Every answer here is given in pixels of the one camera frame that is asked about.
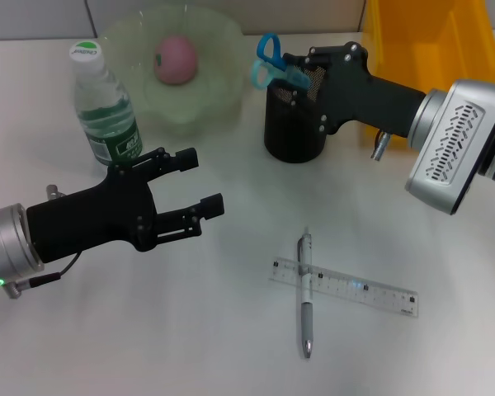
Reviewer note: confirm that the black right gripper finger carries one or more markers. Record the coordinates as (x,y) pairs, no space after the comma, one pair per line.
(309,115)
(301,59)

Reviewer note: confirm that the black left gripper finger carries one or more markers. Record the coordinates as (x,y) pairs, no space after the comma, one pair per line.
(169,163)
(189,218)

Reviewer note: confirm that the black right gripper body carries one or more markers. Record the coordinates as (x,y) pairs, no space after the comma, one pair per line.
(354,95)

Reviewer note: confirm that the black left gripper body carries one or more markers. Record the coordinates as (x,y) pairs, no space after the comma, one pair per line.
(95,218)

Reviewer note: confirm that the blue scissors with sheath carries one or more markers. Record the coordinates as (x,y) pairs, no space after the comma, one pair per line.
(280,70)

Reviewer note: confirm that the clear bottle green label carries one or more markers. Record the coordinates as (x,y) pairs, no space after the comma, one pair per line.
(107,123)

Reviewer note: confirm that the pink toy peach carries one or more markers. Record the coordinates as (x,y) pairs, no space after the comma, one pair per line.
(177,62)

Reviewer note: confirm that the transparent plastic ruler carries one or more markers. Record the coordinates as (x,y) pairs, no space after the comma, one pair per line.
(354,286)

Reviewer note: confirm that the black mesh pen cup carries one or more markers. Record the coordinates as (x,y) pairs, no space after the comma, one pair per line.
(288,140)

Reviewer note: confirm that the green glass fruit plate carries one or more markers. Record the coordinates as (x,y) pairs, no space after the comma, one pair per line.
(214,95)

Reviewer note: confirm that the white grey ballpoint pen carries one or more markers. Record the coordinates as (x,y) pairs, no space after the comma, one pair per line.
(307,321)

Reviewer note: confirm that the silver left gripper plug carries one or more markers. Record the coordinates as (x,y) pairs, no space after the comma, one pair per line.
(53,191)

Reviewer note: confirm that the yellow plastic storage bin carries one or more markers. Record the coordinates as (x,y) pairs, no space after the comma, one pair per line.
(433,41)

